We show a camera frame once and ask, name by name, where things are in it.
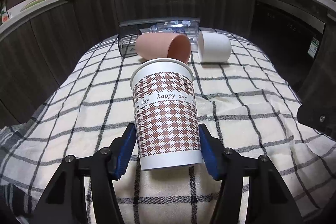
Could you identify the dark transparent cup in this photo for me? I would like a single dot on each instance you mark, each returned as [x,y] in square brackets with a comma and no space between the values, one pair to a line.
[126,40]

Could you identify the houndstooth paper cup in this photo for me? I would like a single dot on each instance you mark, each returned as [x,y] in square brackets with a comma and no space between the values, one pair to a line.
[165,113]

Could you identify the green dish soap bottle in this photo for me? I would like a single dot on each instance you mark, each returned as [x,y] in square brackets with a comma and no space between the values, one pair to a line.
[5,16]

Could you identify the green basin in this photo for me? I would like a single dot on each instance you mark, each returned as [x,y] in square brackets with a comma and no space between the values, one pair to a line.
[31,4]

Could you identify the white plastic cup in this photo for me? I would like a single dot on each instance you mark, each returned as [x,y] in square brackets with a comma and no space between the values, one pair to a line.
[213,47]

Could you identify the pink plastic cup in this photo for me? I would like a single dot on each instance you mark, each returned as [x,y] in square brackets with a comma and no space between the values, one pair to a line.
[163,45]

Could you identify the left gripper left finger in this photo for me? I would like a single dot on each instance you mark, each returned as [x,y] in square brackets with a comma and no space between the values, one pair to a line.
[63,200]

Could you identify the clear patterned glass jar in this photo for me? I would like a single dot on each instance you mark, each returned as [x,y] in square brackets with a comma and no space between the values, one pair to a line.
[190,28]

